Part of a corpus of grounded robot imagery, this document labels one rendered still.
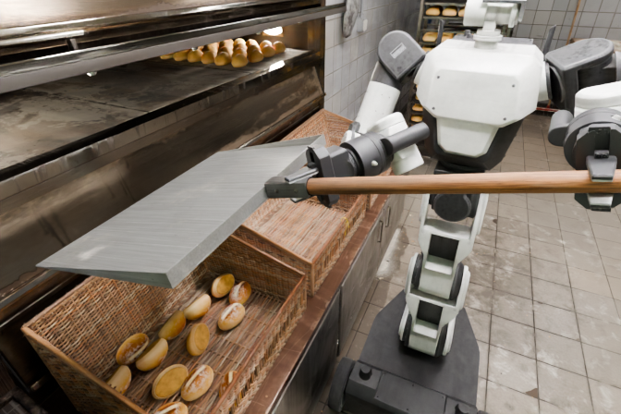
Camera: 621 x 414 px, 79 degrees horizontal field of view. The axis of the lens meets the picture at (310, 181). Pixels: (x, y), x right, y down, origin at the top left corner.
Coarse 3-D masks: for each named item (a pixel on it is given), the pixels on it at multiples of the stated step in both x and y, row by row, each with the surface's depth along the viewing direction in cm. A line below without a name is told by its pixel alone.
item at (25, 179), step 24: (264, 72) 165; (192, 96) 133; (216, 96) 137; (144, 120) 112; (168, 120) 118; (72, 144) 96; (96, 144) 98; (120, 144) 104; (24, 168) 84; (48, 168) 88; (0, 192) 80
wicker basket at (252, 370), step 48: (240, 240) 124; (96, 288) 102; (144, 288) 115; (192, 288) 132; (288, 288) 125; (48, 336) 91; (96, 336) 101; (240, 336) 115; (288, 336) 115; (96, 384) 82; (144, 384) 102; (240, 384) 92
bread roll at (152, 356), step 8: (152, 344) 107; (160, 344) 106; (144, 352) 105; (152, 352) 104; (160, 352) 105; (136, 360) 103; (144, 360) 102; (152, 360) 103; (160, 360) 105; (144, 368) 102; (152, 368) 104
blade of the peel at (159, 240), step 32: (224, 160) 103; (256, 160) 96; (288, 160) 90; (160, 192) 90; (192, 192) 85; (224, 192) 81; (256, 192) 70; (128, 224) 77; (160, 224) 73; (192, 224) 70; (224, 224) 62; (64, 256) 70; (96, 256) 67; (128, 256) 64; (160, 256) 61; (192, 256) 56
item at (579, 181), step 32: (320, 192) 67; (352, 192) 64; (384, 192) 61; (416, 192) 59; (448, 192) 57; (480, 192) 55; (512, 192) 53; (544, 192) 51; (576, 192) 49; (608, 192) 48
